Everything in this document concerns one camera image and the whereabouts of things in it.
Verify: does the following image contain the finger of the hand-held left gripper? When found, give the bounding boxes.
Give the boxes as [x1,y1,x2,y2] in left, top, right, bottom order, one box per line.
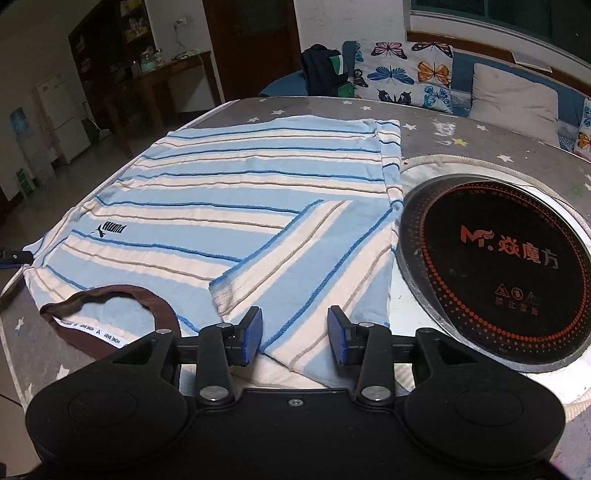
[0,248,34,270]

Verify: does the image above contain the blue sofa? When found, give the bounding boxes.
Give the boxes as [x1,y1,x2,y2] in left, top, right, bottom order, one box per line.
[259,39,591,163]

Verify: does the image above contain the white refrigerator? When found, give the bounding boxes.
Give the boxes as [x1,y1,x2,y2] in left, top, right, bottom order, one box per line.
[36,76,91,164]

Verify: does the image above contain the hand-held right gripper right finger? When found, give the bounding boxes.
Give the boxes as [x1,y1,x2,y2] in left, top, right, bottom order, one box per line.
[326,305,463,405]

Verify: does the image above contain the book on window ledge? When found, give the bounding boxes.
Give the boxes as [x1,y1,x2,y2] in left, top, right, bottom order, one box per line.
[513,50,553,73]

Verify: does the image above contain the round black induction cooktop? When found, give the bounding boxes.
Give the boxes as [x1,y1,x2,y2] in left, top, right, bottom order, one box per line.
[394,175,591,371]

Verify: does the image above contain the brown wooden door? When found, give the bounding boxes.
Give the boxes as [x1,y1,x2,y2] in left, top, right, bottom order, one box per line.
[202,0,304,101]

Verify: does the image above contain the wooden desk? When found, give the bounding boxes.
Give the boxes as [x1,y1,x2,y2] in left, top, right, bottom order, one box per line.
[104,51,223,158]

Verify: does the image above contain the water dispenser with blue bottle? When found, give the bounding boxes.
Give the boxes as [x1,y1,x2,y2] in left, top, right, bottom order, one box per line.
[10,107,54,186]

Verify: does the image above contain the dark wooden shelf cabinet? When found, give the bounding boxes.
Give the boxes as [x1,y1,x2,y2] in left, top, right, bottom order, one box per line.
[68,0,154,86]

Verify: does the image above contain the dark window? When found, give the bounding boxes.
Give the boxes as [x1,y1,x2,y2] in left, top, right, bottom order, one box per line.
[406,0,591,48]

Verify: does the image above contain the white power cable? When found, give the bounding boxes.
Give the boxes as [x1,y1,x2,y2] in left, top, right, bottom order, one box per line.
[172,24,204,61]

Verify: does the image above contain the blue white striped shirt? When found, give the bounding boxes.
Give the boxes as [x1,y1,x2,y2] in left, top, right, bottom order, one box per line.
[23,115,406,389]

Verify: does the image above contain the butterfly-print cushion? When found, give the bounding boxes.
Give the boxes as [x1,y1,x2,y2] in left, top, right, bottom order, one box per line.
[573,96,591,162]
[342,41,456,114]

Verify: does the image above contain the dark blue backpack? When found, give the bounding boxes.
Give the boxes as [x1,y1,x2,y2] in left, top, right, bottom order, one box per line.
[301,44,354,98]

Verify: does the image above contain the beige pillow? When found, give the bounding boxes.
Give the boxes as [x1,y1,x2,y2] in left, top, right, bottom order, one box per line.
[468,62,561,149]

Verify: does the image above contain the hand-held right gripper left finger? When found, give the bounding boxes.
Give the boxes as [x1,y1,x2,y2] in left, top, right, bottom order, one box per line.
[133,305,265,407]

